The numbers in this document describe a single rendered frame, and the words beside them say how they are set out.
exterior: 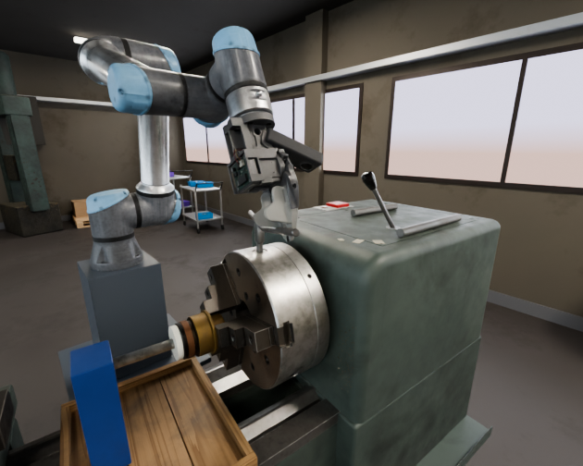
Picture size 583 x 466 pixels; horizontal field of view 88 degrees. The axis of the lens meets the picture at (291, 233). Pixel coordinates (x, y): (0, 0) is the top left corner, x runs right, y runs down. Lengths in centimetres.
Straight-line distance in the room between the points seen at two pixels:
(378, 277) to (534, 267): 288
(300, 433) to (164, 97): 71
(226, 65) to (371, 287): 47
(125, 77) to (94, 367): 47
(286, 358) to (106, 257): 66
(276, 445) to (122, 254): 68
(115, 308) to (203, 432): 49
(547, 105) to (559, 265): 131
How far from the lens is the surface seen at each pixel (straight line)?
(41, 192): 675
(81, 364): 65
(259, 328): 61
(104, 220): 105
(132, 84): 58
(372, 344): 69
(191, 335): 66
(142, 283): 108
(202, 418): 81
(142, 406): 88
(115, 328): 111
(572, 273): 342
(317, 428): 80
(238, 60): 57
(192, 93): 61
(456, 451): 129
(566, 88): 331
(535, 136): 331
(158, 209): 107
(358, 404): 78
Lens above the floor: 146
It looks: 16 degrees down
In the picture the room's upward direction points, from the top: straight up
